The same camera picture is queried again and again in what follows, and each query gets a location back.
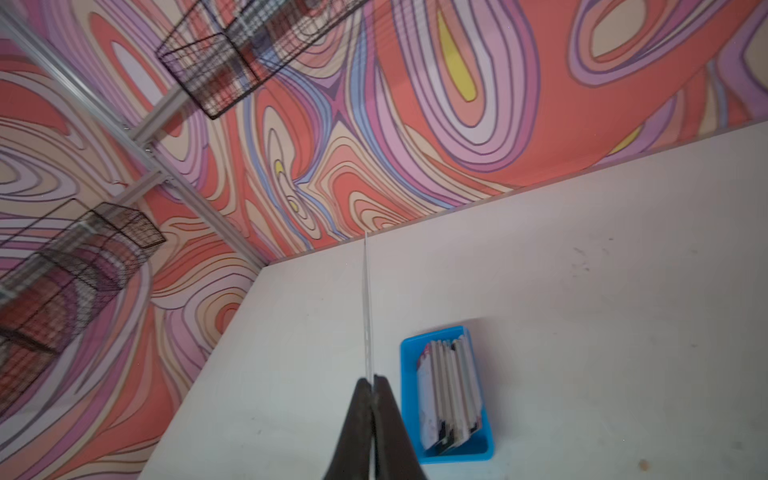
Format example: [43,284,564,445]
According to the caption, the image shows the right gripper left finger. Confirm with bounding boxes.
[324,378,374,480]

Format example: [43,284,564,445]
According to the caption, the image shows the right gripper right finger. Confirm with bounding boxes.
[373,375,427,480]

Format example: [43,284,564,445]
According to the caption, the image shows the blue plastic tray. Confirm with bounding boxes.
[400,326,495,465]

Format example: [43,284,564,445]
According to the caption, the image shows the black VIP card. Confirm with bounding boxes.
[362,233,374,383]

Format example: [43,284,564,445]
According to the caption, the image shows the stack of cards in tray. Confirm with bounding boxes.
[416,329,487,459]

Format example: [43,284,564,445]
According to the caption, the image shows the black wire basket left wall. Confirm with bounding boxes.
[1,199,166,411]

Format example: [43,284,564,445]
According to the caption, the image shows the black wire basket wall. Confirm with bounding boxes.
[1,199,166,411]
[156,0,365,120]

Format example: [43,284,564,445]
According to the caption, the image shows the black wire basket back wall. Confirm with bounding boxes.
[156,0,365,120]

